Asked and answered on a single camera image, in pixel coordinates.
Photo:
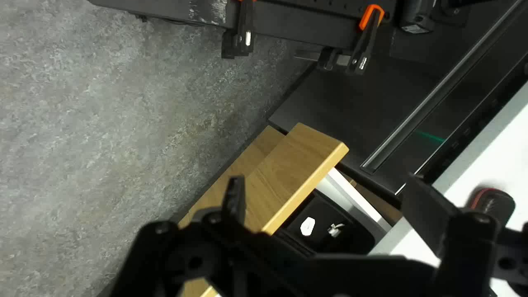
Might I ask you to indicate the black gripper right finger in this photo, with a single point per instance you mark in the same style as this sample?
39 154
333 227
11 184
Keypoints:
428 212

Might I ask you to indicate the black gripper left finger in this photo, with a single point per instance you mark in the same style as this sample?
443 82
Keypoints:
235 197

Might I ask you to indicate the wooden drawer with black interior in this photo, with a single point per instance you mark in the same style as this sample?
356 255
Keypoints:
300 167

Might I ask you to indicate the small white oval object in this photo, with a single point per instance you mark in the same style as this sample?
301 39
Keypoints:
308 225

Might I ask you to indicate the white board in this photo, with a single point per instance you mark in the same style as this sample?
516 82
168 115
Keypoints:
496 166

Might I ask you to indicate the small white crumpled object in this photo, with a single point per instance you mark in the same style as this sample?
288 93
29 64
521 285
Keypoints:
336 229

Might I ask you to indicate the black platform plate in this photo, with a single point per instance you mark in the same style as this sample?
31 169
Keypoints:
352 105

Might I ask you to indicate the black bar clamp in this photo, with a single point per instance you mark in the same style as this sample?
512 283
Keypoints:
238 34

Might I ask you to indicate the orange and black clamp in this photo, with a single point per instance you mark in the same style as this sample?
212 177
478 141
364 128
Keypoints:
364 39

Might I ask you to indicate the black metal frame rail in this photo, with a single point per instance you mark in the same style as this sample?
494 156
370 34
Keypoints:
440 93

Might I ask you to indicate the black metal frame bar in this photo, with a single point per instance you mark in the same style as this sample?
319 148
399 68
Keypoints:
298 19

